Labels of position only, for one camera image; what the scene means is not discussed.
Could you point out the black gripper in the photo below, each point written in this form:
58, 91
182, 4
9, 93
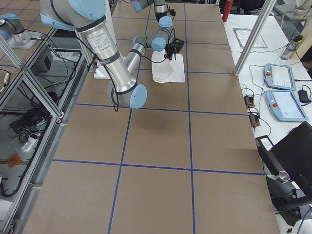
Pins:
158, 15
170, 48

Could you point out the white long-sleeve printed shirt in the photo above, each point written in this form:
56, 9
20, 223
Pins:
169, 70

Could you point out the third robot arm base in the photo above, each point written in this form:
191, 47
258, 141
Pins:
12, 30

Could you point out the red cylinder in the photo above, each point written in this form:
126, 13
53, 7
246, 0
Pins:
227, 10

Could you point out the orange black connector box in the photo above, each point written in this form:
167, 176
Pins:
249, 101

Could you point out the far blue teach pendant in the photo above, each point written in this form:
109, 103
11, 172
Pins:
279, 77

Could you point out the blue teach pendant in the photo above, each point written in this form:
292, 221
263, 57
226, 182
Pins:
279, 77
285, 106

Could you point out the clear water bottle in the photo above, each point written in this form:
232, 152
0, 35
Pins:
291, 46

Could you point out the near blue teach pendant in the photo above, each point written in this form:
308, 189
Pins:
285, 106

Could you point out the grey control box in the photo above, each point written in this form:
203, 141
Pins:
43, 62

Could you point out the black power adapter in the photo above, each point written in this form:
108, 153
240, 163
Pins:
303, 96

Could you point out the white power strip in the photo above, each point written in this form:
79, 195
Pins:
32, 140

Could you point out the orange tool under table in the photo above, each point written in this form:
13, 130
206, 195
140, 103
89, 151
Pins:
13, 160

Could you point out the aluminium frame post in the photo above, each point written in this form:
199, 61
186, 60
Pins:
261, 19

